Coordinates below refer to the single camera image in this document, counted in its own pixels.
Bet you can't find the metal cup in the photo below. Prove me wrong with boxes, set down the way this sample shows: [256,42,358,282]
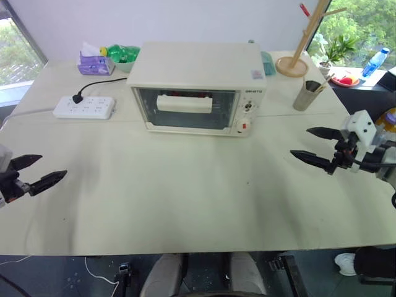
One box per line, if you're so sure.
[292,80,323,112]

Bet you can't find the white power strip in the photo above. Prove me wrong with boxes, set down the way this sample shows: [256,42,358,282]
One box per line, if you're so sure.
[52,95,117,120]

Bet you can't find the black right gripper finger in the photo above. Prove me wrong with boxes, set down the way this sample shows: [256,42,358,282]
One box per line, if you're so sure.
[306,126,344,142]
[290,150,337,176]

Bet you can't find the teal plastic container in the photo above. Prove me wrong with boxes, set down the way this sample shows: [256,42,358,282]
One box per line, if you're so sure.
[260,50,277,77]

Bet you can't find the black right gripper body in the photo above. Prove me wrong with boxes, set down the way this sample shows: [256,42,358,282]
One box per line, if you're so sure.
[332,131,360,170]

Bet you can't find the grey rounded robot leg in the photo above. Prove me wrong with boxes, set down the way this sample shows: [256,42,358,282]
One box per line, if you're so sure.
[228,251,267,297]
[139,252,187,297]

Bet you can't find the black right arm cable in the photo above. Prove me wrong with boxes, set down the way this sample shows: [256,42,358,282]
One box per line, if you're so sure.
[354,159,396,209]

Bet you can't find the wooden mug tree stand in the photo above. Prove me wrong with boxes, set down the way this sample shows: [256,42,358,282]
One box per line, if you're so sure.
[275,0,348,79]

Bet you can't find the white floor cable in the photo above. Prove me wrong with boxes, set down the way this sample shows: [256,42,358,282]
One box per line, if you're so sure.
[84,256,119,286]

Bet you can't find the purple tissue box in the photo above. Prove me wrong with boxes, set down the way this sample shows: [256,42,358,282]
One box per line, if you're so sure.
[75,41,116,76]

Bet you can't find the cream toaster oven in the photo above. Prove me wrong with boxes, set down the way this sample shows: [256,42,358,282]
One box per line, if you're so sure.
[126,41,268,139]

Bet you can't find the green plastic bottle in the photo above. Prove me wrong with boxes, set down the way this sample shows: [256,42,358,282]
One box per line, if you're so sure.
[99,44,142,61]

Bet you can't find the white shoe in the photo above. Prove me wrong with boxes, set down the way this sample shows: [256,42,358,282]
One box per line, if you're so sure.
[334,252,357,277]

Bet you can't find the red plate with fruit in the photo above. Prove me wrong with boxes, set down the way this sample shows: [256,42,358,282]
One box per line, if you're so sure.
[329,74,361,88]

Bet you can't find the white power strip cable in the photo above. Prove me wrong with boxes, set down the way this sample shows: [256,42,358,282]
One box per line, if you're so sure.
[0,106,57,132]

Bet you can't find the dark window frame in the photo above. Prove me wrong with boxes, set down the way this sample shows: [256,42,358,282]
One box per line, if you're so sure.
[0,0,49,66]

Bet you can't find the black side desk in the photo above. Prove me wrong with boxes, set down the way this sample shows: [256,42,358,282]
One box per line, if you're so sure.
[331,68,396,125]

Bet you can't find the black plug with cable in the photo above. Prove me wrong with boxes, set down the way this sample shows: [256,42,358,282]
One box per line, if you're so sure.
[72,77,128,105]

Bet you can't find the wooden chopsticks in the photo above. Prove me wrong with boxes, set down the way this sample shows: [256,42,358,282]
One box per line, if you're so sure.
[313,72,336,93]

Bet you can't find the blue water bottle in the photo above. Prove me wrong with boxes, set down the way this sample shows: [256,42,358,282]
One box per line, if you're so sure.
[361,47,391,82]

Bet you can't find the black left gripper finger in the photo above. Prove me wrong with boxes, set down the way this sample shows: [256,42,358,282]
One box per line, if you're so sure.
[12,154,43,171]
[28,170,68,197]

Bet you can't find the black rounded object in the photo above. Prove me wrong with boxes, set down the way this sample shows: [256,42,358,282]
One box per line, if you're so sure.
[353,245,396,286]

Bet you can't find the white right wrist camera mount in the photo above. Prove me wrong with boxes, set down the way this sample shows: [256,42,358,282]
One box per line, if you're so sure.
[340,110,379,173]

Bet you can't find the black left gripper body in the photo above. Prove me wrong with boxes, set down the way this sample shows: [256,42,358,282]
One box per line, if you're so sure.
[0,168,31,204]

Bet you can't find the potted green plant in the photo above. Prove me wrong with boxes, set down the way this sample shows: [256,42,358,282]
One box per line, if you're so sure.
[317,33,360,79]

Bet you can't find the purple yellow bottle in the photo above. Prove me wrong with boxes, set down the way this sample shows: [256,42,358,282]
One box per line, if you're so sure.
[375,109,396,134]

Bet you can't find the black table clamp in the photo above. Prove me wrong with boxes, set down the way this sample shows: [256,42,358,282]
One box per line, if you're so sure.
[113,261,133,297]
[268,252,309,297]

